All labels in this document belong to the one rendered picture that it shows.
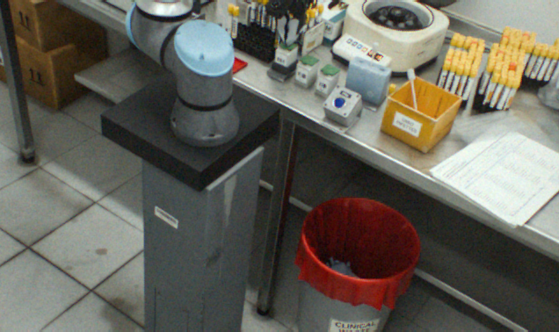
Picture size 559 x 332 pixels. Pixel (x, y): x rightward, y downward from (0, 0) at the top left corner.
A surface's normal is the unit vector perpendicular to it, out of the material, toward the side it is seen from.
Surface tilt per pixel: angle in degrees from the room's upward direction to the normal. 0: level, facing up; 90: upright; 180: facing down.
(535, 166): 1
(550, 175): 1
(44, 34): 90
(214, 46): 9
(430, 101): 90
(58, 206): 0
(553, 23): 90
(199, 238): 90
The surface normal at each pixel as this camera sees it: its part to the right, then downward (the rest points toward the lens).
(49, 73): -0.50, 0.52
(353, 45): -0.20, -0.51
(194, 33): 0.16, -0.65
